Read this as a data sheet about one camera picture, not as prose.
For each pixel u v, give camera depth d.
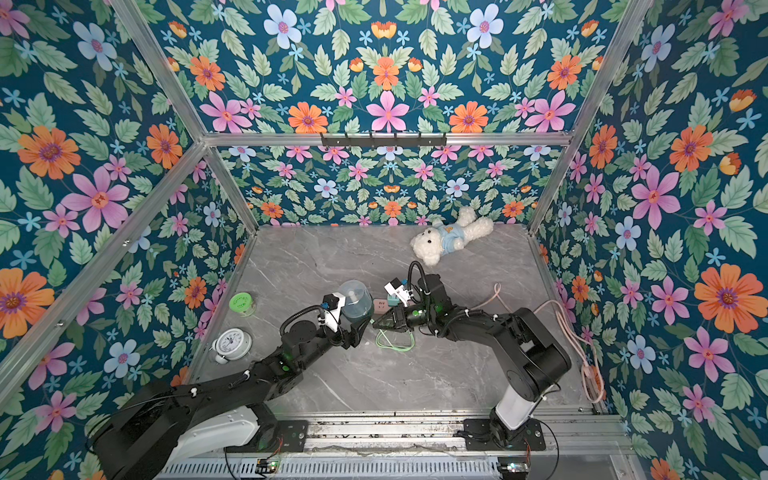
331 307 0.68
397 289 0.80
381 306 0.93
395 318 0.76
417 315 0.75
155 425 0.41
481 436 0.73
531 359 0.47
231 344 0.86
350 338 0.72
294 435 0.74
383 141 0.93
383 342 0.89
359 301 0.78
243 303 0.93
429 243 1.04
